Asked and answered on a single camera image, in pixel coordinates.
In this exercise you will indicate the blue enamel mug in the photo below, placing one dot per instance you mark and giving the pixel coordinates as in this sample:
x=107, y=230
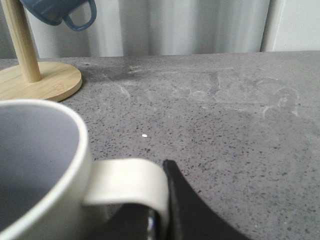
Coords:
x=54, y=12

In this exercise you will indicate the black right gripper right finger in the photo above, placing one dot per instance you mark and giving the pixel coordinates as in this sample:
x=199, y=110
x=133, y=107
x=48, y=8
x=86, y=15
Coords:
x=190, y=217

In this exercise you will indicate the white HOME ribbed mug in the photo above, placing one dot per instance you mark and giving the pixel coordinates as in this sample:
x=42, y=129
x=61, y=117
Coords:
x=50, y=186

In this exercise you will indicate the wooden mug tree stand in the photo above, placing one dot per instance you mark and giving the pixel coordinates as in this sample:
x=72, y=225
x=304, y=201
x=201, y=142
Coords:
x=31, y=79

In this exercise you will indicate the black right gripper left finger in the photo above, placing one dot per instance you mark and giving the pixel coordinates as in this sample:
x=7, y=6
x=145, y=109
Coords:
x=131, y=222

